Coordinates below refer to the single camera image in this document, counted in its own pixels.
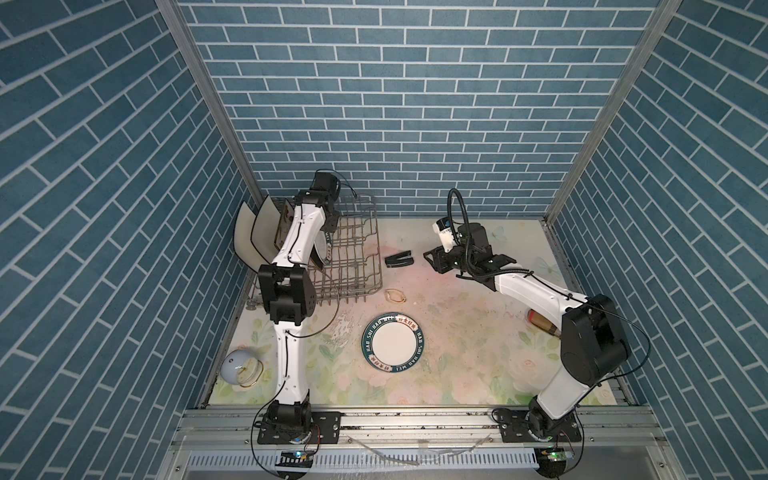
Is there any green rim plate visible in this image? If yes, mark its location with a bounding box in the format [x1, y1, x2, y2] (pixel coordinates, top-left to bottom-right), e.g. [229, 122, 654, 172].
[361, 312, 425, 374]
[310, 231, 332, 270]

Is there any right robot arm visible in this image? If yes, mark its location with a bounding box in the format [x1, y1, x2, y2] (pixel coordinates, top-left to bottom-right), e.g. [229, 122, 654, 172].
[424, 217, 631, 441]

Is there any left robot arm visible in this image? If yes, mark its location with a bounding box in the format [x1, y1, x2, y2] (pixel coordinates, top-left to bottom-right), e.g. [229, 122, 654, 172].
[257, 171, 341, 444]

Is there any floral square plate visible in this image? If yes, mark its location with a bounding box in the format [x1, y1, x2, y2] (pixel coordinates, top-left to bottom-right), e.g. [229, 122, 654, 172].
[274, 199, 294, 250]

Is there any black stapler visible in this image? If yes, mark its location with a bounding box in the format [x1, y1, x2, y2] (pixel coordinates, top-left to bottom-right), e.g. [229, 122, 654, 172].
[384, 250, 414, 268]

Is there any white square plate inner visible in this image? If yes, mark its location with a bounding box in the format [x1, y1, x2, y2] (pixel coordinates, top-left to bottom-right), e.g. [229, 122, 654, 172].
[251, 196, 281, 263]

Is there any white square plate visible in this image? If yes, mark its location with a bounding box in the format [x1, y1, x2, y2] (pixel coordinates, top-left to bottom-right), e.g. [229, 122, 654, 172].
[251, 196, 281, 263]
[233, 202, 274, 272]

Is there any brown striped cylinder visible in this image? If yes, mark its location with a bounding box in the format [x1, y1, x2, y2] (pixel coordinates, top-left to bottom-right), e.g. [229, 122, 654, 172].
[527, 309, 561, 338]

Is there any white square plate outer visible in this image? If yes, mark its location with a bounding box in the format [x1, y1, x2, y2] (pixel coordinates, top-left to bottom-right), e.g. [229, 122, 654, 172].
[233, 202, 274, 272]

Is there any white round bowl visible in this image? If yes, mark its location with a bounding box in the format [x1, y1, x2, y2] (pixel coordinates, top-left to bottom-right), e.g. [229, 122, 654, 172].
[219, 349, 264, 388]

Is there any right base circuit board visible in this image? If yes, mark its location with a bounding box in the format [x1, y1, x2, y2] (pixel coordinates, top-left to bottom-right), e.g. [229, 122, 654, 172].
[535, 447, 573, 468]

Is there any base circuit board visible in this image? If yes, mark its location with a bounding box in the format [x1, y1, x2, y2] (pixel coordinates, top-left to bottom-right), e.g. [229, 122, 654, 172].
[535, 447, 573, 468]
[275, 451, 315, 470]

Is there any left base circuit board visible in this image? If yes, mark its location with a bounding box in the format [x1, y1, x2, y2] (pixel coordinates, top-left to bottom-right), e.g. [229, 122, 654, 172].
[275, 451, 315, 470]

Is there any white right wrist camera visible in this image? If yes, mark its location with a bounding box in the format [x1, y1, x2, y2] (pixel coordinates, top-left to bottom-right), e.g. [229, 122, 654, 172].
[433, 217, 457, 253]

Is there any grey wire dish rack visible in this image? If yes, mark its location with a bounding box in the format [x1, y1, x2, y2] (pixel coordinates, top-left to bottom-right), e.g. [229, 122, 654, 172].
[245, 194, 384, 311]

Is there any white cable duct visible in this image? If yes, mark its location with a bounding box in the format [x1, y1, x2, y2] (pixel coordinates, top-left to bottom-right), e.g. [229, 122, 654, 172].
[187, 448, 539, 473]

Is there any aluminium mounting rail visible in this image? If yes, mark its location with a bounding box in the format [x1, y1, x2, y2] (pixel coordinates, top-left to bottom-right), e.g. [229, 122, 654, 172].
[159, 406, 684, 479]

